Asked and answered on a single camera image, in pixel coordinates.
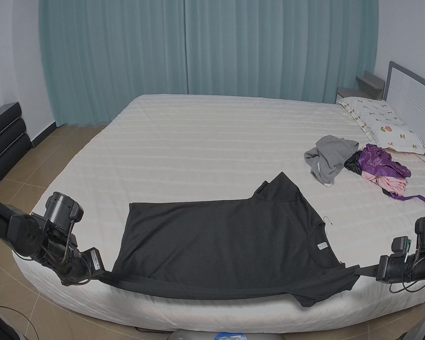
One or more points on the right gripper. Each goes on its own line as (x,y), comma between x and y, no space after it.
(393,269)

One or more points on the blue-green curtain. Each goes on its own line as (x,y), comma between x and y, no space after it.
(117,41)
(276,34)

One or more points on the white printed pillow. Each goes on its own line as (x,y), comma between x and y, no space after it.
(382,122)

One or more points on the black shiny garment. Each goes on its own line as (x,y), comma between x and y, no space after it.
(353,165)

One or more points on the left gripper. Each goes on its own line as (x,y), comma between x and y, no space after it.
(78,266)

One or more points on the black T-shirt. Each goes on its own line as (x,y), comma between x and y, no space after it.
(216,239)

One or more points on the pink garment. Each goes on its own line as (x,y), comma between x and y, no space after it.
(393,184)

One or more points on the grey bedside table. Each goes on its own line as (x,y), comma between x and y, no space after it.
(368,83)

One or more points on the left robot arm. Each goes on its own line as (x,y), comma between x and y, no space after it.
(21,234)

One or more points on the grey garment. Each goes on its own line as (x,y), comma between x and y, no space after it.
(331,152)

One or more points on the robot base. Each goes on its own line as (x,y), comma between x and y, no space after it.
(226,335)

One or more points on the bed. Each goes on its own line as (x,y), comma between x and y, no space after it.
(216,136)

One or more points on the purple garment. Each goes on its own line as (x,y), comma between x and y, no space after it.
(375,159)

